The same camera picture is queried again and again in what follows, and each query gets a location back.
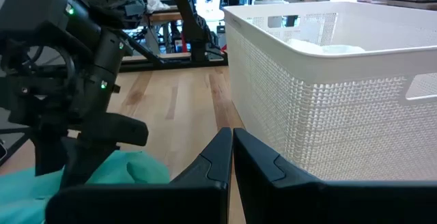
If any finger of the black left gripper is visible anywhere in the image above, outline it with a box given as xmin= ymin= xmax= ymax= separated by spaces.
xmin=59 ymin=138 xmax=120 ymax=190
xmin=31 ymin=128 xmax=69 ymax=178

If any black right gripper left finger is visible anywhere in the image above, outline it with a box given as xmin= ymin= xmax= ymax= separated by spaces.
xmin=45 ymin=126 xmax=234 ymax=224

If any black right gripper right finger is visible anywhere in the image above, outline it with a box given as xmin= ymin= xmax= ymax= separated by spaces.
xmin=233 ymin=127 xmax=437 ymax=224

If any teal garment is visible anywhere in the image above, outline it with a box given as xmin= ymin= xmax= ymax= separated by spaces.
xmin=0 ymin=148 xmax=171 ymax=224

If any white perforated plastic basket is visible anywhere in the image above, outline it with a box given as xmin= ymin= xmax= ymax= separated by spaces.
xmin=221 ymin=1 xmax=437 ymax=183

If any white garment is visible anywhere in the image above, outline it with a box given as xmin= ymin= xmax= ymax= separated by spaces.
xmin=285 ymin=38 xmax=367 ymax=56

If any wooden workbench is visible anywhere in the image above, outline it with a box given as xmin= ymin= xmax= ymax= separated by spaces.
xmin=143 ymin=9 xmax=185 ymax=26

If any crumpled white cloth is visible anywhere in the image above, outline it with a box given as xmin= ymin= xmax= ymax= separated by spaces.
xmin=145 ymin=0 xmax=171 ymax=13

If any black aluminium table frame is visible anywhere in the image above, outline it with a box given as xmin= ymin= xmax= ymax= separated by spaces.
xmin=115 ymin=0 xmax=229 ymax=74

